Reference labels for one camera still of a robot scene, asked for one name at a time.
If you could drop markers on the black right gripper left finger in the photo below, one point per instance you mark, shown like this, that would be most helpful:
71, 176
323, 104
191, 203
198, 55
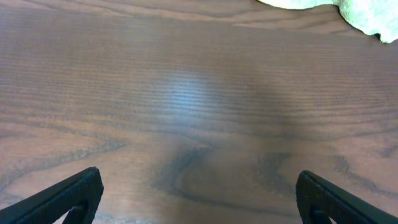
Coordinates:
77, 197

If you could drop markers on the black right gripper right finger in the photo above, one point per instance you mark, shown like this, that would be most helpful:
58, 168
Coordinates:
321, 202

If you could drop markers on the green microfiber cloth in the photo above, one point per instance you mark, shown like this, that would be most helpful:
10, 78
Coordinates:
369, 16

